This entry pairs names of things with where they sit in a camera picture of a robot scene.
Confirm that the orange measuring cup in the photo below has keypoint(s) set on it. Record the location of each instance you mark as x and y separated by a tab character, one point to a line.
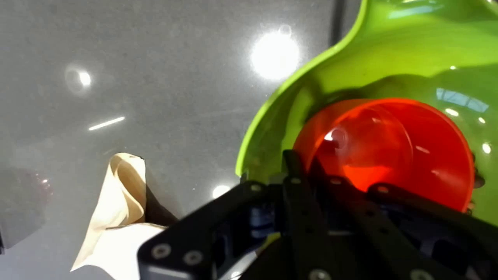
394	149

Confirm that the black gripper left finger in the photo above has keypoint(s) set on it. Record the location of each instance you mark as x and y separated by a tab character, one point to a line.
218	233

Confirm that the beige paper bag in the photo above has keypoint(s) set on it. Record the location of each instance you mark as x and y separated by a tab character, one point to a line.
119	206

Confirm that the large lime green bowl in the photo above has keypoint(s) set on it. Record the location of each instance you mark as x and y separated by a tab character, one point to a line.
414	51

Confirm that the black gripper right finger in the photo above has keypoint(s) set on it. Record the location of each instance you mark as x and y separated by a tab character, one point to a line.
394	233

